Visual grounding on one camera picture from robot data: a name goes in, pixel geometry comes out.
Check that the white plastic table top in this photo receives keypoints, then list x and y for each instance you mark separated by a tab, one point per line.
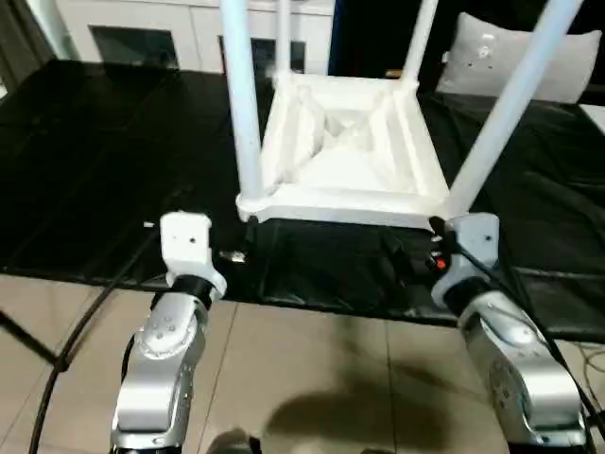
350	161

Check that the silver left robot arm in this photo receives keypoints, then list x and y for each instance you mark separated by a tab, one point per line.
161	369

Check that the black work mat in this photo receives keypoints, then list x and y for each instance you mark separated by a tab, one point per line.
95	170

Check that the small yellow label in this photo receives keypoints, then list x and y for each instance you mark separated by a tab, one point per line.
392	73

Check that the black floor stand leg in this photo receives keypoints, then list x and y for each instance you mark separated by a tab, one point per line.
33	342

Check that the white flat board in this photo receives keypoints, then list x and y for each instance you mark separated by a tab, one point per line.
596	115

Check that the grey cushion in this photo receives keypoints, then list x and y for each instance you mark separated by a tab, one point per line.
529	61

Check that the white cabinet with glass doors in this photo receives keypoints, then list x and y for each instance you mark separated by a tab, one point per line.
170	33

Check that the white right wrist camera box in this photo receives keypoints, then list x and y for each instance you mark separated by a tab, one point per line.
475	241

